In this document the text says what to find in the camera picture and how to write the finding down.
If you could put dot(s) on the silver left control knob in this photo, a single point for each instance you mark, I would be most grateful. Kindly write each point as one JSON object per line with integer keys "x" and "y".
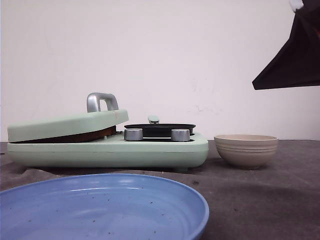
{"x": 133, "y": 134}

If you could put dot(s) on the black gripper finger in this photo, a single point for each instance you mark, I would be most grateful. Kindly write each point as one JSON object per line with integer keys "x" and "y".
{"x": 297, "y": 64}

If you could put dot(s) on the blue plastic plate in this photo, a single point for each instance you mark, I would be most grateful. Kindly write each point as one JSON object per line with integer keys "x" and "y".
{"x": 115, "y": 206}

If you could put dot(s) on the silver right control knob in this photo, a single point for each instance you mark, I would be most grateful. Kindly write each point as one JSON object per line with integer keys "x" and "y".
{"x": 180, "y": 135}

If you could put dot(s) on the mint green sandwich maker lid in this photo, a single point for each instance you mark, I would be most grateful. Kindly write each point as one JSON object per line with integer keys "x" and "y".
{"x": 102, "y": 112}

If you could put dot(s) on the cream ribbed bowl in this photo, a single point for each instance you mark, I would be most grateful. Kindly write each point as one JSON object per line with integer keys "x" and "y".
{"x": 246, "y": 151}

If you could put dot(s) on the black round frying pan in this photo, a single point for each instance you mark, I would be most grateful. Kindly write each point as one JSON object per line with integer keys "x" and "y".
{"x": 155, "y": 129}

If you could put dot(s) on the silver control knob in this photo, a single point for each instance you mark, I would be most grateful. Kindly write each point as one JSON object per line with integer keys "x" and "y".
{"x": 180, "y": 135}
{"x": 133, "y": 134}

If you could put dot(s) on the mint green breakfast maker base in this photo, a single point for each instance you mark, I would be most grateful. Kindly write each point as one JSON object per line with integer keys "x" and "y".
{"x": 113, "y": 152}

